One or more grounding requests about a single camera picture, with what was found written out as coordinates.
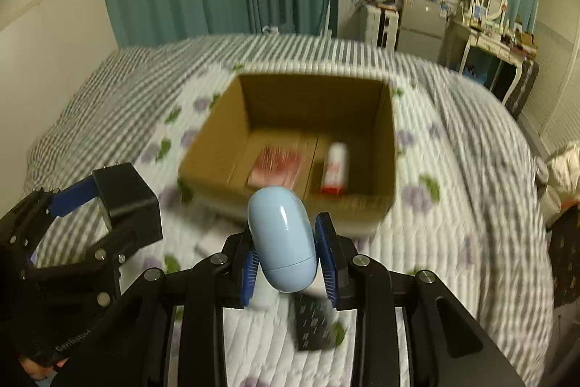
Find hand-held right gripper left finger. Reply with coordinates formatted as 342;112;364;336
86;228;264;387

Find black patterned packet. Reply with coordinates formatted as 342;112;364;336
294;292;346;352

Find grey refrigerator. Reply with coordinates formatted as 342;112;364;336
396;0;448;64

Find person's left hand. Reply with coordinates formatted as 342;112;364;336
19;356;62;381

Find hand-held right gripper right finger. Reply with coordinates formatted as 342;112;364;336
315;212;526;387

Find white bag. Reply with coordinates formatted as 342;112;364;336
543;143;580;225

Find grey striped bedsheet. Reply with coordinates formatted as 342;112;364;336
22;34;254;270

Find light blue capsule-shaped case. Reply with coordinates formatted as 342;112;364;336
247;186;318;292

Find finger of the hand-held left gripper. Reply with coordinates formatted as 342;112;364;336
27;162;165;308
0;181;100;279

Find red patterned packet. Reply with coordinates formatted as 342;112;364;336
248;146;303;188

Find white bottle with red label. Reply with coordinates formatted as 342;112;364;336
319;142;349;195

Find dark patterned suitcase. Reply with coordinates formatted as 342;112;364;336
502;59;541;121

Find dark patterned cloth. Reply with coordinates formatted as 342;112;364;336
550;206;580;308

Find white vanity desk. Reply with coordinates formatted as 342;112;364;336
459;17;539;107

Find bed with striped quilt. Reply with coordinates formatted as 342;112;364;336
131;36;556;387

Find white drawer cart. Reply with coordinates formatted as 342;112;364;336
362;1;399;50

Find brown cardboard box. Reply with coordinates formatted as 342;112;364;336
178;73;397;236

